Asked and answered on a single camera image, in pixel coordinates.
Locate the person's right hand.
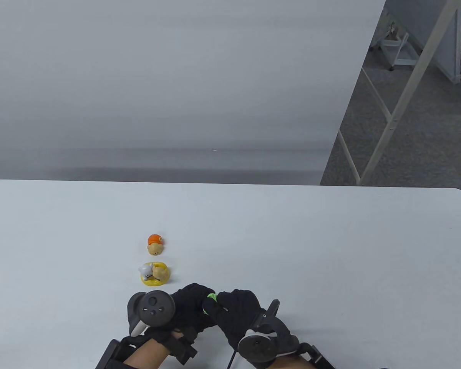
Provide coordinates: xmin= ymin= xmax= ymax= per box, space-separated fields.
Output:
xmin=202 ymin=289 xmax=267 ymax=349

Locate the person's left hand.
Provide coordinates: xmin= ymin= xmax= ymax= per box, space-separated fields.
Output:
xmin=138 ymin=283 xmax=216 ymax=345

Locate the yellow ring dogs ornament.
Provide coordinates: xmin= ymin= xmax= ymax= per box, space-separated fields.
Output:
xmin=139 ymin=261 xmax=171 ymax=287

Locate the orange shell dog ornament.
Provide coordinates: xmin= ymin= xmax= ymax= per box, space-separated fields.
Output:
xmin=147 ymin=234 xmax=165 ymax=256

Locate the person's left forearm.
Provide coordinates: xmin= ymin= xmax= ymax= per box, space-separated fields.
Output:
xmin=123 ymin=338 xmax=170 ymax=369

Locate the person's right forearm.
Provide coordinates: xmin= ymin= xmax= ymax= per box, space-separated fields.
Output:
xmin=269 ymin=356 xmax=312 ymax=369

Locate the black left hand controller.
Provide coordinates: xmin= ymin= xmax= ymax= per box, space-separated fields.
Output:
xmin=128 ymin=291 xmax=176 ymax=337

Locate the black hand controller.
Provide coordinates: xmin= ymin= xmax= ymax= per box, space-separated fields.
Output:
xmin=237 ymin=300 xmax=298 ymax=366
xmin=128 ymin=291 xmax=176 ymax=337

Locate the black right hand controller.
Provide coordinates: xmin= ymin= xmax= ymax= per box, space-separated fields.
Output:
xmin=237 ymin=300 xmax=298 ymax=366

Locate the large white backdrop board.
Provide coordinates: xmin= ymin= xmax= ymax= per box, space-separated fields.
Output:
xmin=0 ymin=0 xmax=386 ymax=186

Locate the grey partition panel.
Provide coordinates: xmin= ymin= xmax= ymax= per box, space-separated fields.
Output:
xmin=384 ymin=0 xmax=461 ymax=84

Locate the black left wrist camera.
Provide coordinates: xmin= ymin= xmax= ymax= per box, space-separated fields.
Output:
xmin=169 ymin=334 xmax=198 ymax=365

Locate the black cable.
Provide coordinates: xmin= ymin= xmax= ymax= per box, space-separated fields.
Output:
xmin=225 ymin=347 xmax=241 ymax=369

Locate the black left wrist strap box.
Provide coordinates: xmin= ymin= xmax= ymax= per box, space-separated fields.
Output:
xmin=96 ymin=338 xmax=137 ymax=369

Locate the black wrist strap box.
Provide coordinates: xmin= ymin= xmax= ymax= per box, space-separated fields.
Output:
xmin=298 ymin=344 xmax=337 ymax=369
xmin=96 ymin=338 xmax=137 ymax=369

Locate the black right wrist strap box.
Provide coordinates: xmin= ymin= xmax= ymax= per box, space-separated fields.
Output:
xmin=298 ymin=344 xmax=337 ymax=369

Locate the white metal table frame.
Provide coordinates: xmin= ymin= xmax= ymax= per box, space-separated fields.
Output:
xmin=337 ymin=0 xmax=461 ymax=186

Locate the white wheeled cart frame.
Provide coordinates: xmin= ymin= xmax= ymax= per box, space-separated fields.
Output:
xmin=371 ymin=23 xmax=421 ymax=71

